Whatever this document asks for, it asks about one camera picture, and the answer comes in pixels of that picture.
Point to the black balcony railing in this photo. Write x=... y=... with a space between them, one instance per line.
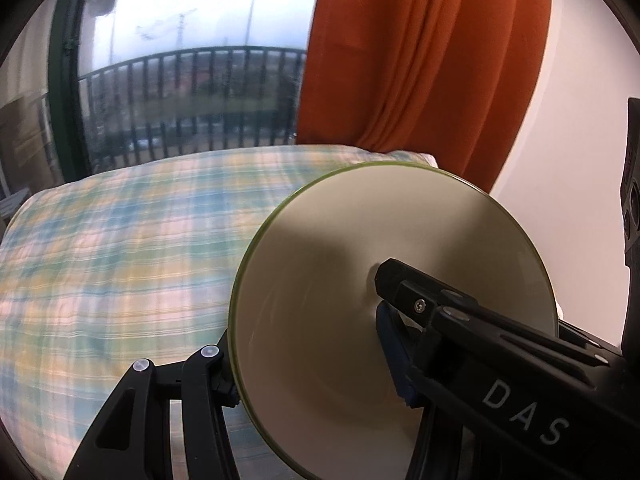
x=200 y=50

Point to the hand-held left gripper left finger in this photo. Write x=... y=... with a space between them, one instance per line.
x=210 y=375

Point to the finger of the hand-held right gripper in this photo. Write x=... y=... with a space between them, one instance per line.
x=400 y=285

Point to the orange curtain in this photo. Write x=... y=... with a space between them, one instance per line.
x=400 y=60

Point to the street lamp pole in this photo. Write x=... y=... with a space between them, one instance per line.
x=255 y=5

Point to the dark green window frame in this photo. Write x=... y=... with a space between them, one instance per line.
x=65 y=110

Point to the cream floral bowl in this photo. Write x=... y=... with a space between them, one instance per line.
x=325 y=285

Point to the plaid tablecloth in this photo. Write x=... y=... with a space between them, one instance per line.
x=125 y=260

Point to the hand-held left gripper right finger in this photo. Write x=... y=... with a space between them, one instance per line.
x=395 y=360

